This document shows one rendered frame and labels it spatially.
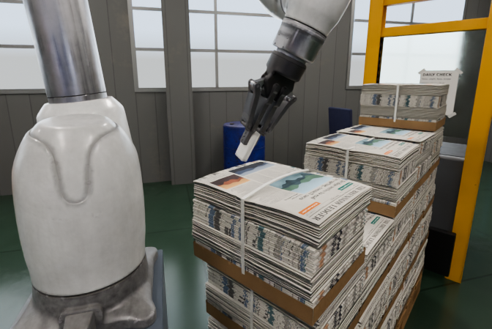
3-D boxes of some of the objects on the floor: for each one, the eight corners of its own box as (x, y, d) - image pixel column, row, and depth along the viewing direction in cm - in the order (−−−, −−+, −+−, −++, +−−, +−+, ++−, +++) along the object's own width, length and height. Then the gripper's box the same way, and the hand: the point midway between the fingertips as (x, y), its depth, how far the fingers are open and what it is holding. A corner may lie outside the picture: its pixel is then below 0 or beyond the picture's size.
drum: (258, 176, 407) (258, 119, 389) (270, 189, 358) (271, 125, 340) (220, 179, 393) (219, 120, 376) (228, 193, 345) (227, 127, 327)
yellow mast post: (348, 242, 244) (370, -3, 202) (353, 238, 250) (374, 0, 209) (360, 247, 238) (384, -5, 197) (364, 242, 245) (388, -2, 203)
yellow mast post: (444, 278, 202) (495, -24, 160) (446, 271, 208) (496, -20, 167) (460, 283, 196) (517, -27, 154) (462, 277, 202) (517, -23, 161)
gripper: (298, 60, 66) (252, 152, 73) (256, 39, 57) (209, 146, 64) (323, 72, 60) (270, 169, 68) (281, 50, 52) (225, 165, 59)
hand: (247, 144), depth 65 cm, fingers closed
